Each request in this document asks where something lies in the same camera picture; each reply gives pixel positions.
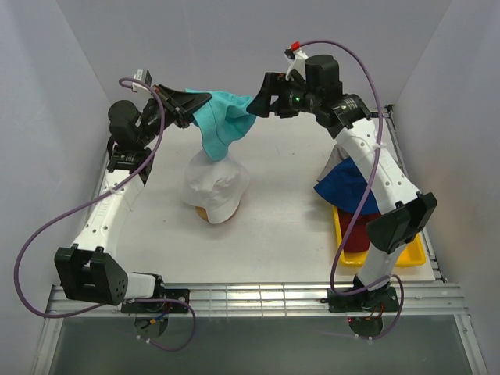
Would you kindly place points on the grey cap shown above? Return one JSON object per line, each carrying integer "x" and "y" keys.
{"x": 338, "y": 155}

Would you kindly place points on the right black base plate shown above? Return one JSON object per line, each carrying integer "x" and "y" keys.
{"x": 366, "y": 301}

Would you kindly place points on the white bucket hat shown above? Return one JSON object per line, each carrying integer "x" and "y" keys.
{"x": 212, "y": 184}

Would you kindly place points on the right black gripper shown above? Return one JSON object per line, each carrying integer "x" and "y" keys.
{"x": 273, "y": 84}

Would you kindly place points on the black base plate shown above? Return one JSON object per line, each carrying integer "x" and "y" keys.
{"x": 177, "y": 298}
{"x": 366, "y": 301}

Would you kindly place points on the yellow plastic tray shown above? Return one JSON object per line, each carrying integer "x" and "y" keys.
{"x": 412, "y": 255}

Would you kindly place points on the blue bucket hat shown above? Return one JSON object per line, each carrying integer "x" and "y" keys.
{"x": 343, "y": 186}

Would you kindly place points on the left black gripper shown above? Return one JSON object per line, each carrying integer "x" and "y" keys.
{"x": 182, "y": 105}

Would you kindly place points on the aluminium front rail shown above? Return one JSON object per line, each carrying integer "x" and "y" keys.
{"x": 303, "y": 300}

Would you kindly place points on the wooden hat stand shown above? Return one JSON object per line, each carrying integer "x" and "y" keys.
{"x": 216, "y": 216}

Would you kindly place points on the dark red hat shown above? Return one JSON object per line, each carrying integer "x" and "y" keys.
{"x": 358, "y": 240}

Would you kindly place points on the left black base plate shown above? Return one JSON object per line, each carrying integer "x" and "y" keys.
{"x": 177, "y": 298}

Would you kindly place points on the teal bucket hat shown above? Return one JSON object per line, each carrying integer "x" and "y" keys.
{"x": 223, "y": 120}

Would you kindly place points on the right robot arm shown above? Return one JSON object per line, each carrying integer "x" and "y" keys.
{"x": 404, "y": 210}

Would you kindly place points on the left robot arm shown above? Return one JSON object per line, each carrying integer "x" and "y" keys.
{"x": 89, "y": 270}

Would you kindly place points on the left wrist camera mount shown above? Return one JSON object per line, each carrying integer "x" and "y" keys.
{"x": 141, "y": 78}

